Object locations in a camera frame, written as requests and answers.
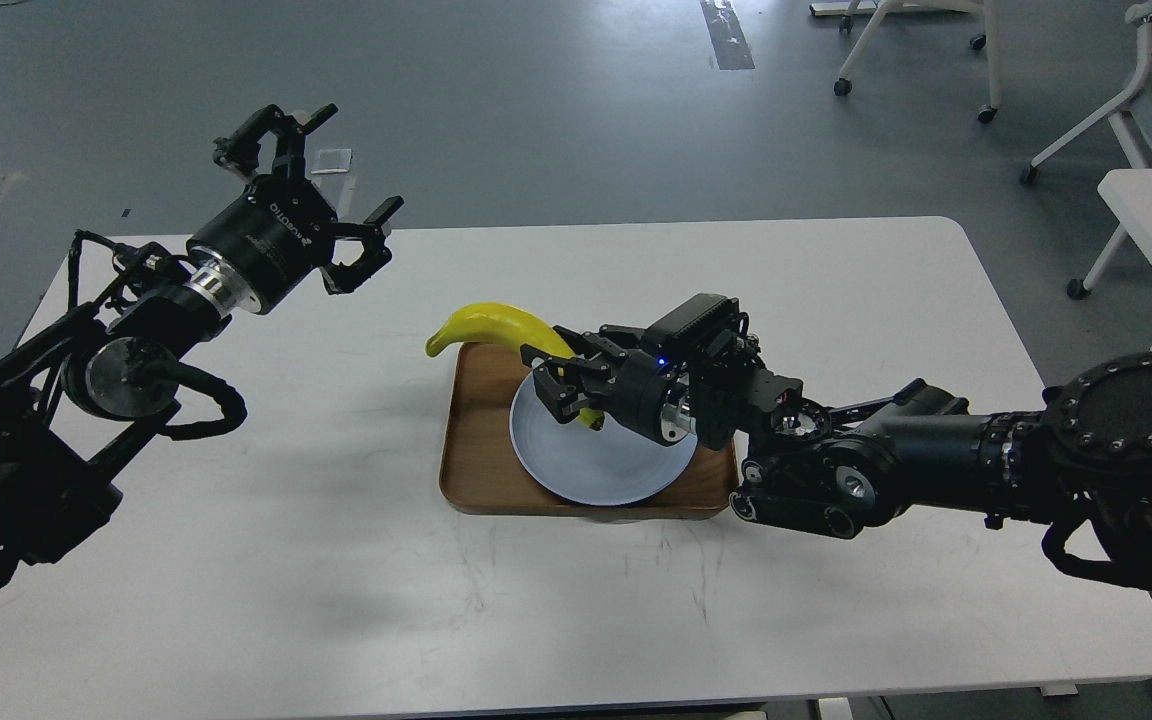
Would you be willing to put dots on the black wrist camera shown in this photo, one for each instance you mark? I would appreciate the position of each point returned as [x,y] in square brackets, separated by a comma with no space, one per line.
[699,327]

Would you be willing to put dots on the light blue plate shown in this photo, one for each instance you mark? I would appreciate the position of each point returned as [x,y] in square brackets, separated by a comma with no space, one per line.
[604,468]

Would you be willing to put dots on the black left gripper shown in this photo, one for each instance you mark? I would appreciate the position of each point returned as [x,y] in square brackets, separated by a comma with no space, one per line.
[281,227]

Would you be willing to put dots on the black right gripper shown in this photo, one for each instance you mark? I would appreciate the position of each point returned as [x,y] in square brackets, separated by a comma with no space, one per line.
[646,394]

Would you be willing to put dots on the yellow banana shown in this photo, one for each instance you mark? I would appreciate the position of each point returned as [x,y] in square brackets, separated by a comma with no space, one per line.
[492,323]

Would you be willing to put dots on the brown wooden tray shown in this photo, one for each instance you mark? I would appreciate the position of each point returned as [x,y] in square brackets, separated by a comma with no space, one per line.
[481,473]

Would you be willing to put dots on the white chair base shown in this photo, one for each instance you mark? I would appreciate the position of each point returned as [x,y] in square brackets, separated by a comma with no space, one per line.
[883,37]

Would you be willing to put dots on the white tape patch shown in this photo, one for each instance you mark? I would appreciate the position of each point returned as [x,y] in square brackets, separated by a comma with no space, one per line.
[328,162]

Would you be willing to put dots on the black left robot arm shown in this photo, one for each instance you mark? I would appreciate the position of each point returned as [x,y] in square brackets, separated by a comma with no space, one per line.
[83,397]

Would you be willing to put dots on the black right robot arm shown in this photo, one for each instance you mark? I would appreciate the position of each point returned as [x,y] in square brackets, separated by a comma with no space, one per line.
[1081,466]

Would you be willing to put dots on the grey floor tape strip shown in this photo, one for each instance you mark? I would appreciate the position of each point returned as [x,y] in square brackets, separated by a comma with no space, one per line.
[730,45]

